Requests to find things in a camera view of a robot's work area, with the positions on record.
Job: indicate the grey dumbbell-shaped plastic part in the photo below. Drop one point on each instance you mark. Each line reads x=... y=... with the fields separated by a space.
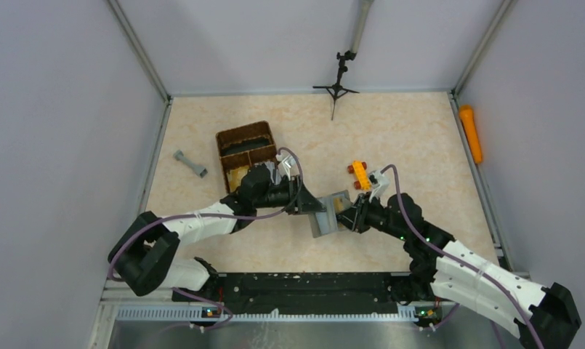
x=197 y=169

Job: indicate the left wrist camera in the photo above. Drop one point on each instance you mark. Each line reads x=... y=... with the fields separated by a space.
x=286 y=162

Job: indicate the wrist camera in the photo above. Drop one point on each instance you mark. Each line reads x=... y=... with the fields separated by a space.
x=286 y=162
x=379 y=183

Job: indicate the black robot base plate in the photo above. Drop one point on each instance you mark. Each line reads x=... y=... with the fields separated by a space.
x=399 y=287

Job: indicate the orange flashlight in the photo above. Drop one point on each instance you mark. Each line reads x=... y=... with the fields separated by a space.
x=467 y=118

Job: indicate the black camera tripod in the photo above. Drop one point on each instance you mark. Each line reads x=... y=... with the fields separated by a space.
x=337 y=90

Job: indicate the yellow red toy brick car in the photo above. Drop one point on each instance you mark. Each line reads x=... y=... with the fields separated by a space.
x=359 y=170

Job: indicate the gold credit card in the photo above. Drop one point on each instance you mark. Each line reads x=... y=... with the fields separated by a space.
x=341 y=203

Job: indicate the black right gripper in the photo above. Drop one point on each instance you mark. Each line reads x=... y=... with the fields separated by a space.
x=357 y=214

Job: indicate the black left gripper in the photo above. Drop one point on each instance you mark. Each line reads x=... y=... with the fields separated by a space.
x=299 y=196

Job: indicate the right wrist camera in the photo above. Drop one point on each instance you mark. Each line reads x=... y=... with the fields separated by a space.
x=379 y=183

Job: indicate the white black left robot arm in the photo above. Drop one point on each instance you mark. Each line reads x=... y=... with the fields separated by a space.
x=145 y=257

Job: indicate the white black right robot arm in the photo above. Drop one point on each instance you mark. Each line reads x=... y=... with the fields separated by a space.
x=538 y=316

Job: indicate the brown wicker basket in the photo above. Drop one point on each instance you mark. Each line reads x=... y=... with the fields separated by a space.
x=242 y=147

